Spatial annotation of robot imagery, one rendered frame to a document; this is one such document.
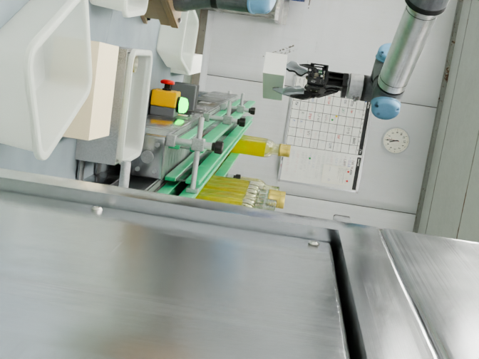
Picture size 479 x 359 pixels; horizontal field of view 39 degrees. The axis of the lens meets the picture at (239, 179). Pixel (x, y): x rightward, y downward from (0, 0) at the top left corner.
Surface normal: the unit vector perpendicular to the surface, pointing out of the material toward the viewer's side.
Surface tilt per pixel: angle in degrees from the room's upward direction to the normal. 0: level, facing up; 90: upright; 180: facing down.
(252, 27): 90
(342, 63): 90
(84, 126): 90
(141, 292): 90
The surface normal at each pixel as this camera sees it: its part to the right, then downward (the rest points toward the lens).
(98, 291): 0.14, -0.97
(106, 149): -0.09, 0.18
